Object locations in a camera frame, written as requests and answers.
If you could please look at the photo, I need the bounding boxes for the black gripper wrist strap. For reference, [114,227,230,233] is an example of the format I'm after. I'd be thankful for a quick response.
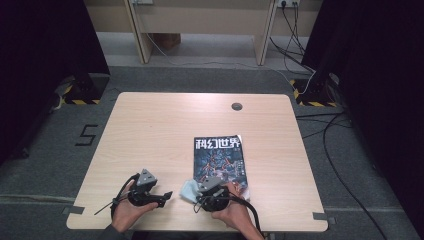
[93,198,122,216]

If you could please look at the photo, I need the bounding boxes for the grey tape strip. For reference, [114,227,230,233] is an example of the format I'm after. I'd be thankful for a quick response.
[312,211,337,225]
[61,205,86,216]

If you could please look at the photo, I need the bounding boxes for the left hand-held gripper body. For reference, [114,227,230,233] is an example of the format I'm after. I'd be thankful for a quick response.
[128,168,160,208]

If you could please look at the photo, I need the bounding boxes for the brown cardboard box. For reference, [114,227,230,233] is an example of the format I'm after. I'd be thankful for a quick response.
[149,32,182,52]

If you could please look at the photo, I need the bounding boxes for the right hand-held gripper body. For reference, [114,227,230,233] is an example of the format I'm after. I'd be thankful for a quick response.
[196,176,231,212]

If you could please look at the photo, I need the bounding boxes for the pale blue wiping cloth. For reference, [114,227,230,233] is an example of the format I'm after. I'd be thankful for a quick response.
[179,179,204,205]

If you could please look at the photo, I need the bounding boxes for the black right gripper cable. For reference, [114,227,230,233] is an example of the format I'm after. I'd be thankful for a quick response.
[229,193,264,234]

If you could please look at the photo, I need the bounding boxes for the magazine with dark illustrated cover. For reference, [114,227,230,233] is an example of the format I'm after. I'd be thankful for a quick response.
[193,134,251,201]

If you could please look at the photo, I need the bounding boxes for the long black floor cable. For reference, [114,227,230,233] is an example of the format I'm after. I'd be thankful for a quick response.
[321,112,389,240]

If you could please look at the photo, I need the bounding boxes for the black outlet cables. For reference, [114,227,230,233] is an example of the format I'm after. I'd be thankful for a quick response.
[269,1,316,75]

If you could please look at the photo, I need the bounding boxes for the person's right hand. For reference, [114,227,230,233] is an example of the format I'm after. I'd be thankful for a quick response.
[211,182,254,231]

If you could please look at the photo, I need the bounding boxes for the black curtain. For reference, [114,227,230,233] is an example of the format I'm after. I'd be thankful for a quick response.
[0,0,111,165]
[300,0,424,231]

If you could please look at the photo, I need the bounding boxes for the person's left hand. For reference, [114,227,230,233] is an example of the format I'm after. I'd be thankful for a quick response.
[111,183,159,233]

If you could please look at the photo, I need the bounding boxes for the black stand base hazard striped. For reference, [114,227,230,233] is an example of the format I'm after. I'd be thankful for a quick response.
[289,73,342,108]
[60,73,111,106]

